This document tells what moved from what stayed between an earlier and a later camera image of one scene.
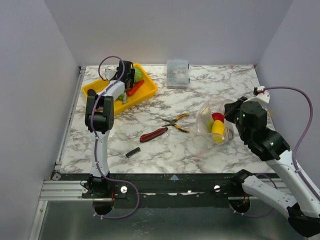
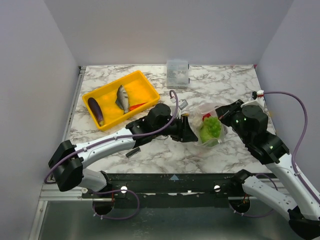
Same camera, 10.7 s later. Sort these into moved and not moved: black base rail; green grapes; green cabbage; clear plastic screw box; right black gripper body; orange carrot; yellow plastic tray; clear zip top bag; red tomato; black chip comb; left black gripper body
Moved: red tomato; clear zip top bag; green grapes; green cabbage; orange carrot; left black gripper body; yellow plastic tray
Not moved: black chip comb; black base rail; right black gripper body; clear plastic screw box
